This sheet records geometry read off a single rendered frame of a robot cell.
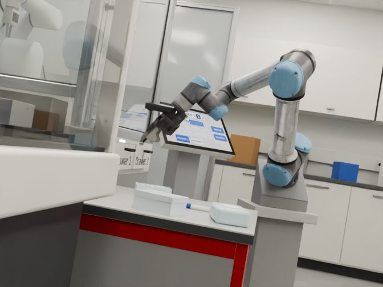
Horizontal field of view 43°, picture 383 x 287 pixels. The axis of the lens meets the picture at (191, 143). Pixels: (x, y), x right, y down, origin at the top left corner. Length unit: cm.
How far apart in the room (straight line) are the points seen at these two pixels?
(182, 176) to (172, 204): 157
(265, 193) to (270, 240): 20
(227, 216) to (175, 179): 155
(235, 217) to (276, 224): 81
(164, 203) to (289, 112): 68
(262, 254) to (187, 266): 87
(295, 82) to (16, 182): 115
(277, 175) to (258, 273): 46
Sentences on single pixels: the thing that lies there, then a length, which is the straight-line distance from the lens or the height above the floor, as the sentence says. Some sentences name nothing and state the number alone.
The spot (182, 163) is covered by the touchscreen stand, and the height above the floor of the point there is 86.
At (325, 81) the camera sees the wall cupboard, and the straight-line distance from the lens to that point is 531.
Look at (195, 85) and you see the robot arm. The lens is 199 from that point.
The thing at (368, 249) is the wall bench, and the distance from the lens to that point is 500.
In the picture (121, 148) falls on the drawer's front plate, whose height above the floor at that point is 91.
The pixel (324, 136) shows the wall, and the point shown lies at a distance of 560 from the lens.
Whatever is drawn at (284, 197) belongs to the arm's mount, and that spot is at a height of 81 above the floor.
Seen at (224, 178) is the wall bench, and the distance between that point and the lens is 490.
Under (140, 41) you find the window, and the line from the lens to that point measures 219.
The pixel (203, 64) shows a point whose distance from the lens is 371.
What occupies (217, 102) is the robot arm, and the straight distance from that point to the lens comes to 199.
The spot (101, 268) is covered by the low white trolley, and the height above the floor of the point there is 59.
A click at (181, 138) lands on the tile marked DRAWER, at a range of 277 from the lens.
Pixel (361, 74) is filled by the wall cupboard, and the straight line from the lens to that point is 536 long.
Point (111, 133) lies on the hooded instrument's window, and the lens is 116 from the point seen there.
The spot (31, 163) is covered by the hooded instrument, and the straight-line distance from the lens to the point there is 79.
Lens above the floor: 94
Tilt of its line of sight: 1 degrees up
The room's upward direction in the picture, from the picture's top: 9 degrees clockwise
